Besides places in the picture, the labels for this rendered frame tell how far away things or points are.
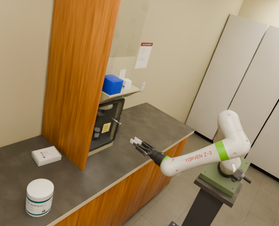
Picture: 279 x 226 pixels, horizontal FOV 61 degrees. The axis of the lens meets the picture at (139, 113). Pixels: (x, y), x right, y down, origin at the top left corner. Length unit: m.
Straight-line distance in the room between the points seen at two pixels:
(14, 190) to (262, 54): 3.71
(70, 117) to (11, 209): 0.62
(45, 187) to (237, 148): 1.05
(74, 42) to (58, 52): 0.17
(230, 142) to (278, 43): 2.91
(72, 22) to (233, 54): 3.20
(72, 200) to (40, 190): 0.24
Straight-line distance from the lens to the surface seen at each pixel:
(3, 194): 1.57
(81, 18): 1.45
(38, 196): 1.35
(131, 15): 1.53
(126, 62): 1.62
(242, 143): 1.41
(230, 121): 1.45
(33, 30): 1.65
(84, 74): 1.45
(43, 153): 1.77
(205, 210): 2.19
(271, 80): 4.19
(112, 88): 1.44
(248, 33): 4.24
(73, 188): 1.60
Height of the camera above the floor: 2.09
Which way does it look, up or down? 26 degrees down
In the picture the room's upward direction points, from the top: 17 degrees clockwise
